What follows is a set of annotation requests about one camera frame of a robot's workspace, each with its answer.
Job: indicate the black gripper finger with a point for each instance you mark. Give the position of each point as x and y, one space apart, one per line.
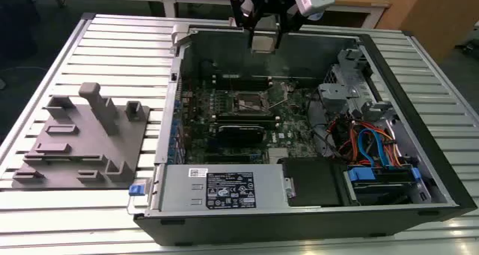
252 36
278 33

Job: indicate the silver CPU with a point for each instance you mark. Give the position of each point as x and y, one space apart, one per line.
263 42

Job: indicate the CPU socket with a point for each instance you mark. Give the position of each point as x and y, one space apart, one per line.
247 98

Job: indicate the black expansion slot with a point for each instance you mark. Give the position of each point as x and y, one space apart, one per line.
232 161

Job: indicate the RAM stick with label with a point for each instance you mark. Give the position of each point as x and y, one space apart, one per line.
243 83

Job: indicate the grey case latch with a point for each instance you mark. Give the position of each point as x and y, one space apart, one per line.
177 33

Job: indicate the metal drive cage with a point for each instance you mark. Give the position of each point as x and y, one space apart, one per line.
336 95

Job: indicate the green motherboard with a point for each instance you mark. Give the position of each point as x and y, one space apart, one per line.
295 129

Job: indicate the black graphics card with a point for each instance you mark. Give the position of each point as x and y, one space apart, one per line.
239 134

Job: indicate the wooden cabinet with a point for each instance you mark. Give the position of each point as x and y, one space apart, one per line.
430 14

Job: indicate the silver chipset heatsink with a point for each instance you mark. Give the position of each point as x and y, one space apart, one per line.
279 154

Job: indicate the black plastic shroud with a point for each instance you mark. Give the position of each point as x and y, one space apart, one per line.
314 182

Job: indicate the hard disk in blue carrier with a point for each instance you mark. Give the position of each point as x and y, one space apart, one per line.
360 175

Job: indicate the silver power supply unit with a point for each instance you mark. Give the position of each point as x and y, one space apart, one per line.
179 182

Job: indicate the grey parts rack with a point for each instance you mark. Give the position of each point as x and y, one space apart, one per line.
93 143

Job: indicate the blue case latch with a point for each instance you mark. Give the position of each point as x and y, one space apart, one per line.
135 190

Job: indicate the black PC case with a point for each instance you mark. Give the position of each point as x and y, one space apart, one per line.
261 229

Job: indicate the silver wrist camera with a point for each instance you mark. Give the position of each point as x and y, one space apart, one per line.
312 0
247 7

